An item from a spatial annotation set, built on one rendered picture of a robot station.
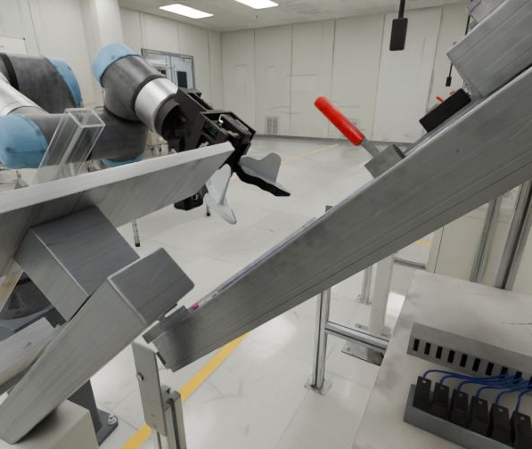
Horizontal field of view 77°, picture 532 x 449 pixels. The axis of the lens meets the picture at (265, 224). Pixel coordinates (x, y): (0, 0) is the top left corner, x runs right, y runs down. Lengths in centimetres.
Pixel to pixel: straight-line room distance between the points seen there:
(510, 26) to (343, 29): 945
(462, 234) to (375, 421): 133
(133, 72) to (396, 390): 66
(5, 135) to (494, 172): 55
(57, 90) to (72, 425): 75
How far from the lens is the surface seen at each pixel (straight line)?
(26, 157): 57
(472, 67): 32
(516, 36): 33
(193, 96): 51
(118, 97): 58
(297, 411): 143
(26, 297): 111
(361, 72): 948
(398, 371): 72
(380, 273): 151
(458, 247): 186
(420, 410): 62
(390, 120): 927
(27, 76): 94
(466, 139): 29
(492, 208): 176
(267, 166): 52
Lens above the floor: 109
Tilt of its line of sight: 21 degrees down
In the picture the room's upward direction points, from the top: straight up
